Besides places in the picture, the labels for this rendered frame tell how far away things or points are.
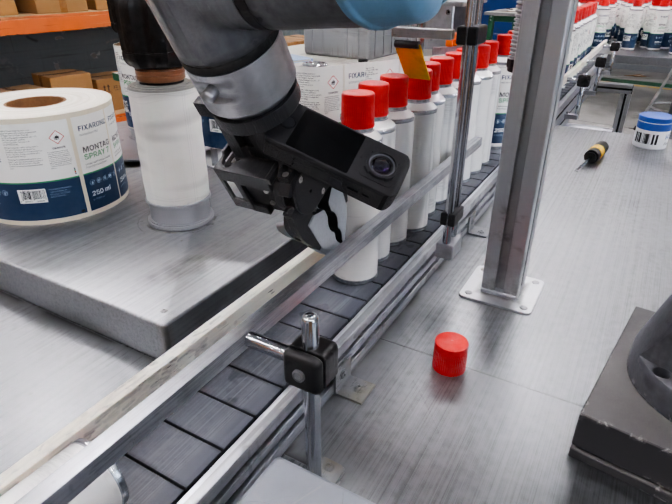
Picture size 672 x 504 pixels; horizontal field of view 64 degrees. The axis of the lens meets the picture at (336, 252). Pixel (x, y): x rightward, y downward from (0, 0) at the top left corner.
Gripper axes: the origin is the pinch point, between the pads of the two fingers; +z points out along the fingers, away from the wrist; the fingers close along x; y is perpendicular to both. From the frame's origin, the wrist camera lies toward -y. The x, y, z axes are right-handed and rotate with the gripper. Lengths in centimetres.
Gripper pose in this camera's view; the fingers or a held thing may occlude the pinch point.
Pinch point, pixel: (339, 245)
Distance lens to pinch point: 56.6
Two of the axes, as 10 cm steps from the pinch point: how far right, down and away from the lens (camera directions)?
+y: -8.7, -2.3, 4.4
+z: 2.5, 5.6, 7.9
